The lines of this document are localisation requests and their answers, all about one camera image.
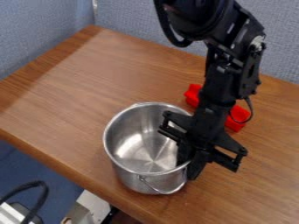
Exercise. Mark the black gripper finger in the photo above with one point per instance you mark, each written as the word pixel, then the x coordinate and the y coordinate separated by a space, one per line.
pixel 185 153
pixel 201 158

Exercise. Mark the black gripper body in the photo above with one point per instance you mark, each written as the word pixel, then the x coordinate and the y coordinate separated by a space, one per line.
pixel 203 130

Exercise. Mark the red star-shaped block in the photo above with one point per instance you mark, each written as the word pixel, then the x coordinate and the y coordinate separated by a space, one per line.
pixel 239 114

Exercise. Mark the metal pot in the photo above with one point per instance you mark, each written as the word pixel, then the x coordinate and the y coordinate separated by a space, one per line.
pixel 143 154

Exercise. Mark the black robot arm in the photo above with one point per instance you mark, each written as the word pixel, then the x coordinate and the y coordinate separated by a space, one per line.
pixel 235 39

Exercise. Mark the white object under table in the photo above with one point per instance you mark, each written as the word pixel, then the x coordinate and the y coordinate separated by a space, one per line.
pixel 90 210

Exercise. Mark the black and white equipment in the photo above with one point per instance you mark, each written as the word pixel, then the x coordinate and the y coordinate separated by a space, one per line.
pixel 15 213

